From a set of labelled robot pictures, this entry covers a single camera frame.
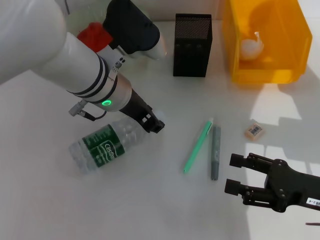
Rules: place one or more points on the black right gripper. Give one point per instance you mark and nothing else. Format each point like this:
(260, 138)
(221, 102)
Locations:
(292, 190)

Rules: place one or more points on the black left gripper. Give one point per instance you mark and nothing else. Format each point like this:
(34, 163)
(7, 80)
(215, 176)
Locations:
(136, 107)

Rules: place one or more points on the grey marker pen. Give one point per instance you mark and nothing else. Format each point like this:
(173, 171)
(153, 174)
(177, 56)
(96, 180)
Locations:
(216, 152)

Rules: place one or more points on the green pen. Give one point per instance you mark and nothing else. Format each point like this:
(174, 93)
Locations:
(198, 147)

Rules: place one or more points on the clear green-label water bottle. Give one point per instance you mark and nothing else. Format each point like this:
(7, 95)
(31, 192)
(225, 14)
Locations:
(107, 147)

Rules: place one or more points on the white paper ball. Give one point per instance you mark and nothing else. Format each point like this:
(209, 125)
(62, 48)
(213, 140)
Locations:
(250, 50)

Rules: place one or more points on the beige eraser with barcode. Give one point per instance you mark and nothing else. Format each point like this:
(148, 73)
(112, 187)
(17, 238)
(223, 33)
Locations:
(254, 131)

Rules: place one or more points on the black mesh pen holder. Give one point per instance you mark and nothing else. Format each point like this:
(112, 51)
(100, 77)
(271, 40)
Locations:
(192, 57)

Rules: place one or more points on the red round fruit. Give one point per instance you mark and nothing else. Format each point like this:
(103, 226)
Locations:
(92, 37)

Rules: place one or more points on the yellow plastic storage bin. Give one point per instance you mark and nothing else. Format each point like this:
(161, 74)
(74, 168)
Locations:
(275, 70)

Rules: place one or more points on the left wrist camera housing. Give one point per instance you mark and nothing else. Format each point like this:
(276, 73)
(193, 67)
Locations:
(130, 27)

